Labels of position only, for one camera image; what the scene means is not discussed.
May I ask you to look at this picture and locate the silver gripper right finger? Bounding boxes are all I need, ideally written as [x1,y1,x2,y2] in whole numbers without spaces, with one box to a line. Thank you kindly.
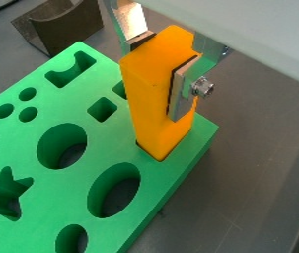
[166,33,232,122]

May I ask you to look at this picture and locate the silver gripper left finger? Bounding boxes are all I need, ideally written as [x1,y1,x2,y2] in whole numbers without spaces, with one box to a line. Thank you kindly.
[103,0,155,55]

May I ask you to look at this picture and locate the orange rectangular block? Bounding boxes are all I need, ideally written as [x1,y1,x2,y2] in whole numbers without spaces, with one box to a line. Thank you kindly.
[121,26,198,161]

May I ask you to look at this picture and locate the dark grey curved foam block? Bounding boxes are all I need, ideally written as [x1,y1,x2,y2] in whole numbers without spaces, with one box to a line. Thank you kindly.
[12,0,103,57]

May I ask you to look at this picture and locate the green foam shape-sorting board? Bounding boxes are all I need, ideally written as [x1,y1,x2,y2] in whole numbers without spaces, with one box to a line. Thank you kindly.
[0,42,218,253]

